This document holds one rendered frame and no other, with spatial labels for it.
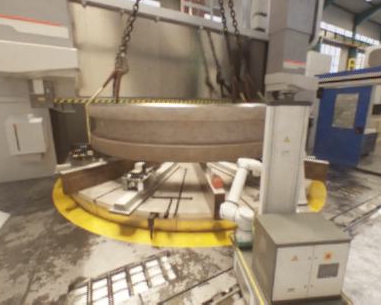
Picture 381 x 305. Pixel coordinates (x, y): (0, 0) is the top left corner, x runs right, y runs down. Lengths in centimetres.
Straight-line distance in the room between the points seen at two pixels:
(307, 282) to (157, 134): 247
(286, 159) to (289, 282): 90
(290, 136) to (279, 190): 49
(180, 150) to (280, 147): 161
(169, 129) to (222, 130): 86
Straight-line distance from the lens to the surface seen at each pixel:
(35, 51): 369
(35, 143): 532
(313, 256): 173
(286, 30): 681
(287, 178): 187
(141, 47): 580
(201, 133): 299
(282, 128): 172
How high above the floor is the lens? 175
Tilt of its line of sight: 11 degrees down
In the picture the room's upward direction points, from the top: straight up
